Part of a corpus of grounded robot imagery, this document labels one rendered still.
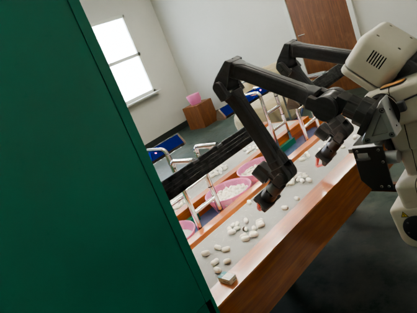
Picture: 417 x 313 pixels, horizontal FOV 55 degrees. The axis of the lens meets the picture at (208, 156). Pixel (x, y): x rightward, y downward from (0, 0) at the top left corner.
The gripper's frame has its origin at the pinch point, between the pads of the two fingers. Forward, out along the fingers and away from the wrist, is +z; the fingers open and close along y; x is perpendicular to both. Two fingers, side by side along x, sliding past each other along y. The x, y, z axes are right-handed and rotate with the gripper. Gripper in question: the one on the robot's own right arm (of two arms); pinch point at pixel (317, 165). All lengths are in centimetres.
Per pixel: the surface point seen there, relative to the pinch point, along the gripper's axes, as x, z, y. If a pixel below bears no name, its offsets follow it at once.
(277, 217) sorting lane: 3.6, 7.1, 33.7
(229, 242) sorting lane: -4, 15, 55
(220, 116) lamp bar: -68, 41, -23
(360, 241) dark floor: 47, 72, -49
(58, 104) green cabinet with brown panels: -45, -60, 106
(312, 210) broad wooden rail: 12.2, -6.1, 29.1
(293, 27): -199, 187, -412
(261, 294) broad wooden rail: 19, 0, 70
